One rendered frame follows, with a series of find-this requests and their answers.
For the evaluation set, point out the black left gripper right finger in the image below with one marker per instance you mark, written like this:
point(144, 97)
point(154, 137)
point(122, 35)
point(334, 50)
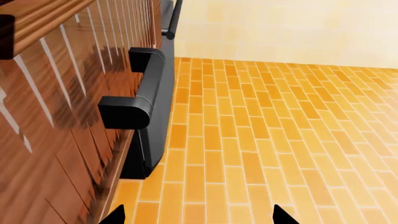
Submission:
point(281, 217)

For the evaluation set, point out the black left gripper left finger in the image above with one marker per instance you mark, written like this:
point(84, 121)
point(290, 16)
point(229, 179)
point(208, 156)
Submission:
point(116, 217)

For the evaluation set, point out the wooden cabinet front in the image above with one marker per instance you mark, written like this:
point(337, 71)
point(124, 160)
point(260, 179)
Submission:
point(59, 112)

